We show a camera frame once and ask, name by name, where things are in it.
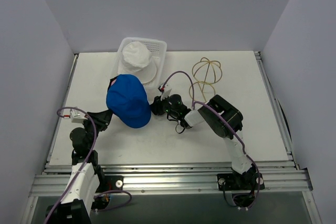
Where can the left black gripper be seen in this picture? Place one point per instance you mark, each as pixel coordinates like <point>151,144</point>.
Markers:
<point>98,118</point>

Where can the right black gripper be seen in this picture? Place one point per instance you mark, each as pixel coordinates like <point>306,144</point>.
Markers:
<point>157,107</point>

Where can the blue baseball cap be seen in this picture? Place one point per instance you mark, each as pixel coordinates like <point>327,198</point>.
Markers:
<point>128,100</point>

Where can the pink baseball cap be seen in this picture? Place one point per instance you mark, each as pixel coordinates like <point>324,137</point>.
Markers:
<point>112,81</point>

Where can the white bucket hat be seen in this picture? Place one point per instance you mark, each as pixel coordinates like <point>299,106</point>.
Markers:
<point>137,60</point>

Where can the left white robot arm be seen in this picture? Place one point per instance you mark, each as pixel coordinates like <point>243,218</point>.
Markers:
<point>74,205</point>

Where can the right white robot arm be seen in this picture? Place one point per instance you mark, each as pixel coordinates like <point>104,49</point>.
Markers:
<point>222,117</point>

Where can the white plastic basket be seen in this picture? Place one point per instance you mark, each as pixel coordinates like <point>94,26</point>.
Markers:
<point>158,50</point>

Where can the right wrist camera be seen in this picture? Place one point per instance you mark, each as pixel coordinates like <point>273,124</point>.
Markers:
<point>165,91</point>

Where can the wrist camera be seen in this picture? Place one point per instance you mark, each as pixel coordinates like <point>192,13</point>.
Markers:
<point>75,116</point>
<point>165,91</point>

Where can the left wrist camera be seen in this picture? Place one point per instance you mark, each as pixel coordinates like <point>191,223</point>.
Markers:
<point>75,116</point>

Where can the gold wire hat stand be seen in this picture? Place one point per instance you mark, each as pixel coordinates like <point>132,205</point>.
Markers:
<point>206,73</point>

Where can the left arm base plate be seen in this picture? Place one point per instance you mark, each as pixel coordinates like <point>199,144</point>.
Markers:
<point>110,182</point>

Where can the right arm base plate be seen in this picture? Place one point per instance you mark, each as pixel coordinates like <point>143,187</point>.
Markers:
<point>237,182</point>

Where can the aluminium mounting rail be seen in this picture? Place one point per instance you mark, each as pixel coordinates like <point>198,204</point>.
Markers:
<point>176,179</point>

